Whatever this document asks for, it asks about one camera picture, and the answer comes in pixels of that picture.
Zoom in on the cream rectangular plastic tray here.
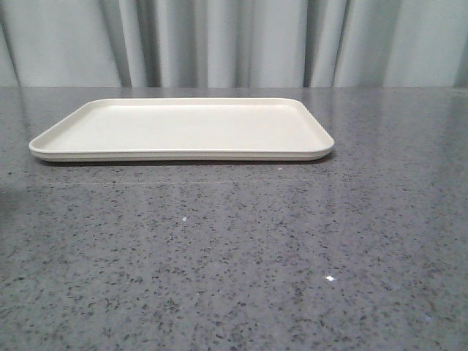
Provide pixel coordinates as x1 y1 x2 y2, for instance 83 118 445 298
29 97 334 162

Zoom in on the pale grey-green curtain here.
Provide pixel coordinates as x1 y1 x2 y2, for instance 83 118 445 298
1 1 467 88

